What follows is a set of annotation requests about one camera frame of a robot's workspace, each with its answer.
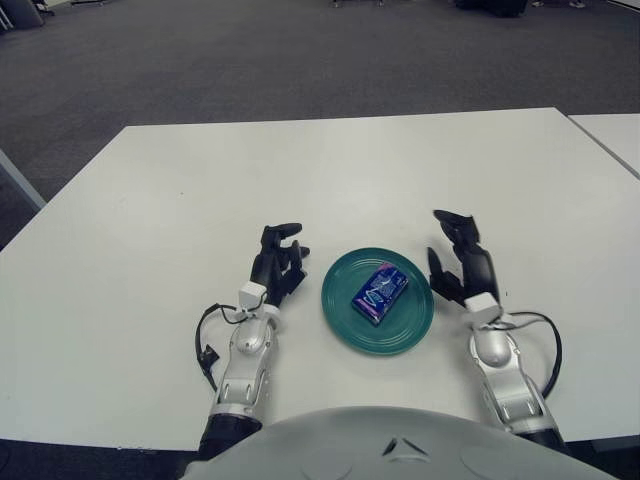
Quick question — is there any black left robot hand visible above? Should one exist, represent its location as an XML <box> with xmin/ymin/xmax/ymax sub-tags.
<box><xmin>248</xmin><ymin>222</ymin><xmax>311</xmax><ymax>309</ymax></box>

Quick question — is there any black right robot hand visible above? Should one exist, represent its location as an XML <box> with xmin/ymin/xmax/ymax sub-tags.
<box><xmin>425</xmin><ymin>208</ymin><xmax>501</xmax><ymax>309</ymax></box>

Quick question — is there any blue gum pack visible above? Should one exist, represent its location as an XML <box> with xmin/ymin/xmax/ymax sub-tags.
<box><xmin>350</xmin><ymin>260</ymin><xmax>410</xmax><ymax>327</ymax></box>

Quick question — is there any teal green round plate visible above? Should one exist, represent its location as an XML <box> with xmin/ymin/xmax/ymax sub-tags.
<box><xmin>320</xmin><ymin>246</ymin><xmax>435</xmax><ymax>357</ymax></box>

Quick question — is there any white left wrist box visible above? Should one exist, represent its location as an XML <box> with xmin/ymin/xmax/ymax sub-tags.
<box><xmin>237</xmin><ymin>282</ymin><xmax>266</xmax><ymax>310</ymax></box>

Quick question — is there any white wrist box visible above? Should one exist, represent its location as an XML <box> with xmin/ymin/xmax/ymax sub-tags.
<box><xmin>463</xmin><ymin>293</ymin><xmax>501</xmax><ymax>326</ymax></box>
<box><xmin>237</xmin><ymin>282</ymin><xmax>266</xmax><ymax>310</ymax></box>

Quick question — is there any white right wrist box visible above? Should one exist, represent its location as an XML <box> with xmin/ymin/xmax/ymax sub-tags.
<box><xmin>463</xmin><ymin>293</ymin><xmax>501</xmax><ymax>326</ymax></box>

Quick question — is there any white neighbouring table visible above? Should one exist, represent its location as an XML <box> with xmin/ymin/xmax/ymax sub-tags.
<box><xmin>567</xmin><ymin>113</ymin><xmax>640</xmax><ymax>180</ymax></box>

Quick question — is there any grey robot torso shell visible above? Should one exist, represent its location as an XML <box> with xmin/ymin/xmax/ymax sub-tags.
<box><xmin>182</xmin><ymin>405</ymin><xmax>616</xmax><ymax>480</ymax></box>

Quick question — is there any black bulky background object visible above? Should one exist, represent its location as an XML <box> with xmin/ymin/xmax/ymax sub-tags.
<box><xmin>454</xmin><ymin>0</ymin><xmax>529</xmax><ymax>19</ymax></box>

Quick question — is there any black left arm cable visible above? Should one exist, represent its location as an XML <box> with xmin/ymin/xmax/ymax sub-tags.
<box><xmin>194</xmin><ymin>302</ymin><xmax>241</xmax><ymax>394</ymax></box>

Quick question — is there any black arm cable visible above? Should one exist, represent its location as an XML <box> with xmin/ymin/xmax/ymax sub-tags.
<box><xmin>499</xmin><ymin>311</ymin><xmax>564</xmax><ymax>401</ymax></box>
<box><xmin>194</xmin><ymin>302</ymin><xmax>241</xmax><ymax>394</ymax></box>

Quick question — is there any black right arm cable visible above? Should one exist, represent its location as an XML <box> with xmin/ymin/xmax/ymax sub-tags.
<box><xmin>499</xmin><ymin>311</ymin><xmax>564</xmax><ymax>401</ymax></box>

